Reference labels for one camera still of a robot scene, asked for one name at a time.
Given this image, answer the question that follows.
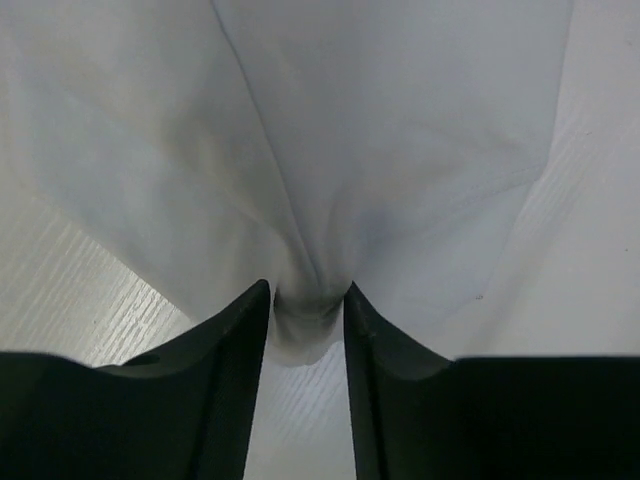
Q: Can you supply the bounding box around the white fabric skirt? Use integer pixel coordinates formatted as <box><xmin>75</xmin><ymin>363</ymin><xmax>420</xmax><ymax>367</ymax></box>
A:
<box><xmin>1</xmin><ymin>1</ymin><xmax>573</xmax><ymax>365</ymax></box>

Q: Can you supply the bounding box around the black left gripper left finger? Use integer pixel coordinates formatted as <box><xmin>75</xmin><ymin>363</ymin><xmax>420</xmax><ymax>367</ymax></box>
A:
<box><xmin>1</xmin><ymin>280</ymin><xmax>271</xmax><ymax>479</ymax></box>

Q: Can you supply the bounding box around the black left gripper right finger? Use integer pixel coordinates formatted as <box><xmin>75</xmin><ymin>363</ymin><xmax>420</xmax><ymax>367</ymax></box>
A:
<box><xmin>344</xmin><ymin>287</ymin><xmax>639</xmax><ymax>479</ymax></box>

